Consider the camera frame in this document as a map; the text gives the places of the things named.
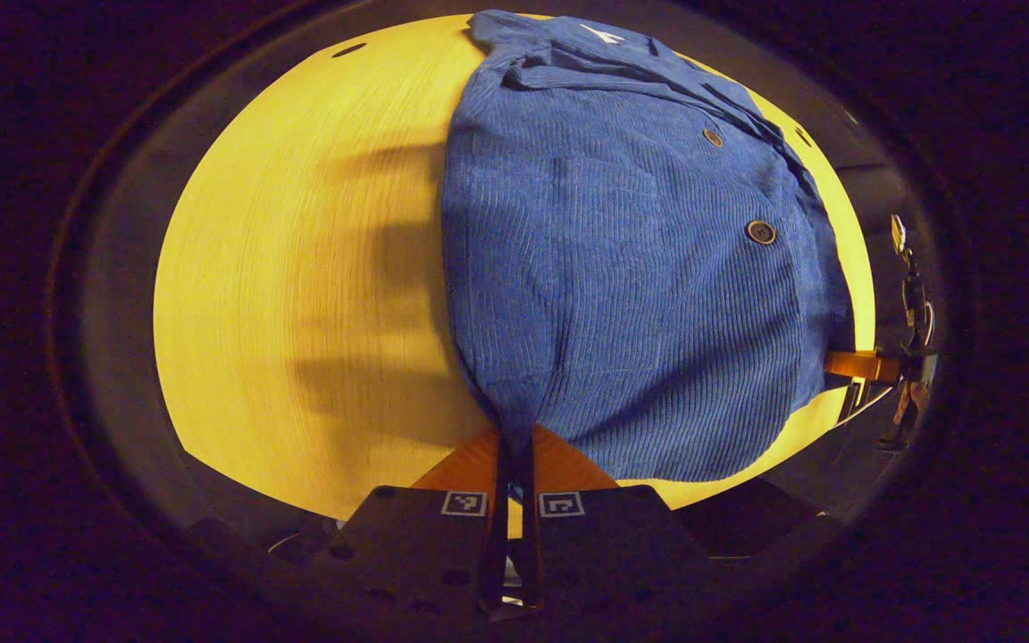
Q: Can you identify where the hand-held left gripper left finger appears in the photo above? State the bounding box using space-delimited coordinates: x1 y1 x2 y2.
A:
311 427 512 622

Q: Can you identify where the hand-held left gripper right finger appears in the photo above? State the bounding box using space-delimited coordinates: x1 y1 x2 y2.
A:
513 423 716 617

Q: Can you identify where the blue corduroy shirt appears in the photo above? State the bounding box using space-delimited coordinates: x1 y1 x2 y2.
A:
439 9 857 483

